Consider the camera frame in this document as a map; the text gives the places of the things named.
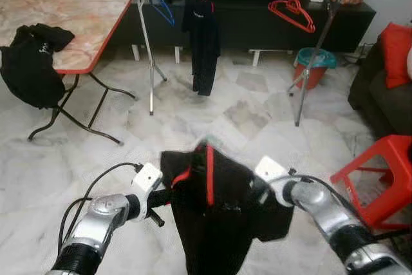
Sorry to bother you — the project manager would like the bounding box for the blue plastic hanger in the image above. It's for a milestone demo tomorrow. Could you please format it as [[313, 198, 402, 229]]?
[[151, 0, 176, 26]]

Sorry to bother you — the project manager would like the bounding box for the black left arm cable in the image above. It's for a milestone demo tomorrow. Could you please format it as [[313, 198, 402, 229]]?
[[57, 162, 144, 251]]

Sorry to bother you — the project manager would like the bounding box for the marble pattern folding table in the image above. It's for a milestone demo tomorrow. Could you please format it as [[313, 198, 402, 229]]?
[[0, 0, 137, 146]]

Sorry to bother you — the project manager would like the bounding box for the black television console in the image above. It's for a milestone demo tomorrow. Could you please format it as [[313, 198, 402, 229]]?
[[116, 0, 377, 53]]

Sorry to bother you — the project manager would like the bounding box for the black shirt red striped collar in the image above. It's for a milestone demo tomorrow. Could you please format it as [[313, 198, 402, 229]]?
[[159, 136, 296, 275]]

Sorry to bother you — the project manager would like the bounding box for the black shirt with green print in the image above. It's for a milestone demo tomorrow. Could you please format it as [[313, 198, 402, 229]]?
[[0, 23, 75, 109]]

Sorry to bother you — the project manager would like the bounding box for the red cushion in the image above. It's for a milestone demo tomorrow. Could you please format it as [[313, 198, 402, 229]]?
[[380, 23, 412, 89]]

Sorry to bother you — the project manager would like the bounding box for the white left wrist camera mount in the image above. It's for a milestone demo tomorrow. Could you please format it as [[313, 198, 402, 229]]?
[[131, 162, 164, 211]]

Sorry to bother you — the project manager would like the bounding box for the red bin with green bag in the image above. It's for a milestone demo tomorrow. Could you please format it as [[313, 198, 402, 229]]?
[[293, 48, 337, 91]]

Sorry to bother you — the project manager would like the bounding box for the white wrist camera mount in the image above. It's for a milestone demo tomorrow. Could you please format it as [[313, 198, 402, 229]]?
[[131, 162, 164, 211], [252, 156, 292, 206]]

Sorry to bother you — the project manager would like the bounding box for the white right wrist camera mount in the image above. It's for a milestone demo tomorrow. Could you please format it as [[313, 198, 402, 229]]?
[[252, 156, 292, 206]]

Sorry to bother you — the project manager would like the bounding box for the navy polo shirt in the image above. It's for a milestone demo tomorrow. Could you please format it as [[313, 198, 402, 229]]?
[[182, 0, 222, 97]]

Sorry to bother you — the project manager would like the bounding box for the red plastic stool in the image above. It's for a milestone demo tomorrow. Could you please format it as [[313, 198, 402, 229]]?
[[330, 135, 412, 232]]

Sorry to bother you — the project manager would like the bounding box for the dark brown sofa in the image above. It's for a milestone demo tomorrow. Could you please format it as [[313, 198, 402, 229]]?
[[348, 26, 412, 138]]

